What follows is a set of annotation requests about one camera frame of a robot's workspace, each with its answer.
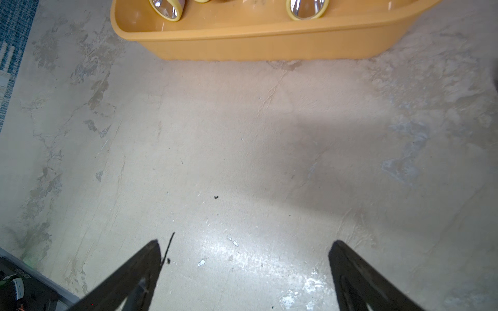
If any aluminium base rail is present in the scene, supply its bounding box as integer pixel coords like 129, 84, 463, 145
1, 249, 80, 311

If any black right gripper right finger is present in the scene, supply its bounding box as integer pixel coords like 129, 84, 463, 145
328, 240, 422, 310

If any yellow plastic storage tray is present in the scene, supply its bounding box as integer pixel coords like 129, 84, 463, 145
110, 1, 436, 61

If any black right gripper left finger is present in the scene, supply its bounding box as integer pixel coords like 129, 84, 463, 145
69, 240, 167, 310

